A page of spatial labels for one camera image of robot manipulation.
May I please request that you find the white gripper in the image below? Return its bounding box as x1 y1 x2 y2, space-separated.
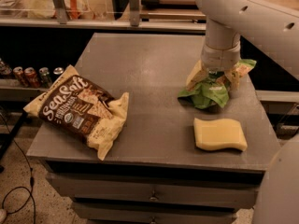
186 43 240 91

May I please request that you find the green rice chip bag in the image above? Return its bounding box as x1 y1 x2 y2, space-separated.
178 59 256 109

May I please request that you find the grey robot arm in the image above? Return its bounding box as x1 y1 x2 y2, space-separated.
195 0 299 224

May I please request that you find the brown sea salt chip bag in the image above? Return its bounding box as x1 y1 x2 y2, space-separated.
24 65 129 160

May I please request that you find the orange white bag on shelf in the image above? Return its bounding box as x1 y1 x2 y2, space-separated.
64 0 89 19

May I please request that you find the yellow sponge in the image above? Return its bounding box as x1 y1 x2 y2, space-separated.
193 119 248 151

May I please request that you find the grey upper drawer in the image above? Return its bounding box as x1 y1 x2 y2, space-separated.
46 173 257 209

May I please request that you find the grey drawer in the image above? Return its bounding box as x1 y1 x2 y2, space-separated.
72 203 236 224
46 173 257 209

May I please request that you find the dark soda can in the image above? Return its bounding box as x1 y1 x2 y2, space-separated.
53 67 64 81

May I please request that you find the grey lower drawer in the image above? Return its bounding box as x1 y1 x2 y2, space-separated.
72 203 236 224

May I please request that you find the silver soda can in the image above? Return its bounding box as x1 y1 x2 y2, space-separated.
39 67 52 88

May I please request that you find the red soda can right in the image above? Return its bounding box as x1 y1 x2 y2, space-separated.
24 67 41 88

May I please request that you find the red soda can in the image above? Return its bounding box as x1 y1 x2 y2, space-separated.
24 67 41 88
13 66 29 87

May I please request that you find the metal shelf bracket middle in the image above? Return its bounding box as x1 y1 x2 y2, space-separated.
129 0 140 27

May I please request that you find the metal shelf bracket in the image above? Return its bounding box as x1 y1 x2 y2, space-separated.
52 0 68 24
129 0 140 27

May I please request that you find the metal shelf bracket left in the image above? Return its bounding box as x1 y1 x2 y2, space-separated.
52 0 68 24

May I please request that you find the black floor cable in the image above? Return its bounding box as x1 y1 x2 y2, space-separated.
0 114 36 224

